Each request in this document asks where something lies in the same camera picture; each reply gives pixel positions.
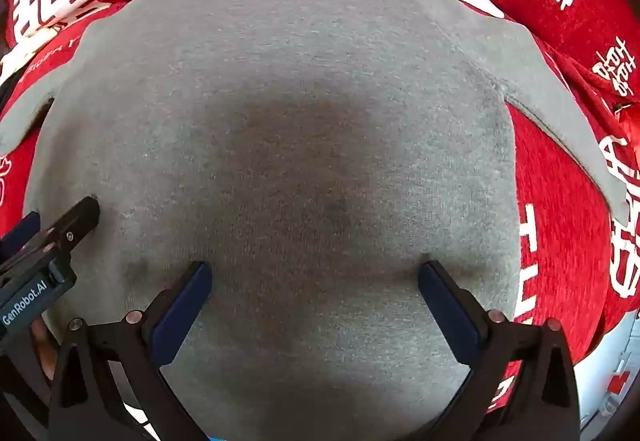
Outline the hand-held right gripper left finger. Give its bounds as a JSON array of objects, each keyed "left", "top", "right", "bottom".
[{"left": 47, "top": 261, "right": 213, "bottom": 441}]

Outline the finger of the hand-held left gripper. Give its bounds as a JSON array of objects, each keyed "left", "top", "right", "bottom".
[
  {"left": 0, "top": 196, "right": 102, "bottom": 283},
  {"left": 0, "top": 212, "right": 42, "bottom": 248}
]

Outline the grey knit garment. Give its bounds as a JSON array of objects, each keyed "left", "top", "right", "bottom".
[{"left": 0, "top": 0, "right": 630, "bottom": 441}]

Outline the red printed bedsheet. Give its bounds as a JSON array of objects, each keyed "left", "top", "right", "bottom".
[{"left": 0, "top": 0, "right": 640, "bottom": 422}]

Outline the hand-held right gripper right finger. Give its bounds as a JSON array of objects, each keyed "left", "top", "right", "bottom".
[{"left": 419, "top": 260, "right": 582, "bottom": 441}]

